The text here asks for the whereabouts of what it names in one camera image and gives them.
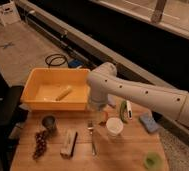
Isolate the blue cloth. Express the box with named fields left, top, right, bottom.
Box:
left=108, top=95, right=116, bottom=108

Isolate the green small bowl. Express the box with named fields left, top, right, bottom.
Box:
left=144, top=152, right=162, bottom=171

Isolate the blue sponge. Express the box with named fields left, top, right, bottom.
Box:
left=139, top=113, right=159, bottom=134

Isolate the metal can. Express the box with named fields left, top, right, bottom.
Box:
left=42, top=115, right=57, bottom=133

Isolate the silver metal fork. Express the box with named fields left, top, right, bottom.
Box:
left=87, top=121, right=97, bottom=156

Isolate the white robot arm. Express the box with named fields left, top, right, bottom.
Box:
left=87, top=62, right=189, bottom=127

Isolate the yellow plastic bin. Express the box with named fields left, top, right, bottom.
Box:
left=21, top=68, right=90, bottom=111

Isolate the blue object on floor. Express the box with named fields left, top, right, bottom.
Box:
left=68, top=59, right=83, bottom=68

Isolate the bunch of purple grapes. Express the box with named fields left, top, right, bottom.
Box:
left=33, top=131, right=47, bottom=160

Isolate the wooden block eraser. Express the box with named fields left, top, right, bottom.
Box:
left=60, top=130, right=78, bottom=158

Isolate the black chair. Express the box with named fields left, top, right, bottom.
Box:
left=0, top=49, right=25, bottom=171

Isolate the yellow corn cob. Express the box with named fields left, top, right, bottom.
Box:
left=56, top=86, right=72, bottom=101

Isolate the white storage box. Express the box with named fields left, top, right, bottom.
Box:
left=0, top=0, right=21, bottom=26

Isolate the black coiled cable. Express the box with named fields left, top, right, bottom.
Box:
left=44, top=53, right=69, bottom=68

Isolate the orange red round object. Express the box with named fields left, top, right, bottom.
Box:
left=99, top=111, right=108, bottom=124

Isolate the white paper cup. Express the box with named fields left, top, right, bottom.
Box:
left=106, top=117, right=124, bottom=137

